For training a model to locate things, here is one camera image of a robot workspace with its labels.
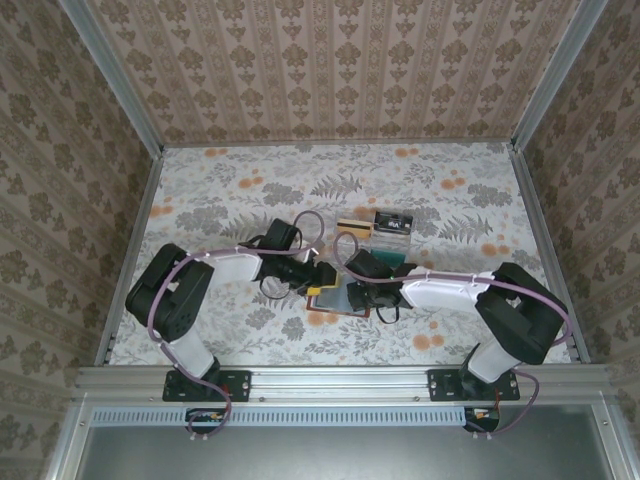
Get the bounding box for clear acrylic organizer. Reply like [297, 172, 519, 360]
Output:
[333, 207, 416, 269]

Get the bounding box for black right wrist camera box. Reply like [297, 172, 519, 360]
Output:
[347, 249, 396, 282]

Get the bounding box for small tan block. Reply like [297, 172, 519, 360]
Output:
[336, 218, 375, 240]

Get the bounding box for brown framed tray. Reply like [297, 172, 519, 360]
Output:
[304, 284, 372, 322]

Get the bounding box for floral patterned tablecloth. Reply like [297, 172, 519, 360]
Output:
[107, 142, 574, 369]

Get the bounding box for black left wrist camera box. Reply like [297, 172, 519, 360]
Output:
[263, 218, 321, 264]

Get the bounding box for white slotted cable duct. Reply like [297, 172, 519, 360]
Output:
[92, 405, 464, 428]

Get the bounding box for grey metal panel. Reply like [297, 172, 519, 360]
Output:
[74, 424, 616, 480]

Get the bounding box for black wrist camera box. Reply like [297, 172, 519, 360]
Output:
[263, 218, 321, 264]
[347, 249, 396, 282]

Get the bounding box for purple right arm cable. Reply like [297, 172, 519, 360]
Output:
[333, 232, 574, 442]

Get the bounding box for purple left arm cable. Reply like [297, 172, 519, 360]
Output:
[147, 211, 329, 442]

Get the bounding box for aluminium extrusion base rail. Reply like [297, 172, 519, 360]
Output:
[74, 363, 617, 402]

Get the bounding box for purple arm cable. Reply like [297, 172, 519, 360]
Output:
[147, 211, 329, 442]
[333, 232, 574, 442]

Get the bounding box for thin black left gripper cable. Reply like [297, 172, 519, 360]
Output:
[258, 275, 296, 300]

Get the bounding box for aluminium frame rail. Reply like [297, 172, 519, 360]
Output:
[162, 139, 516, 150]
[93, 147, 166, 369]
[44, 394, 99, 480]
[597, 399, 640, 480]
[508, 144, 592, 365]

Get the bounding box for aluminium frame post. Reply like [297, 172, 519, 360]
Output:
[58, 0, 166, 154]
[510, 0, 612, 151]

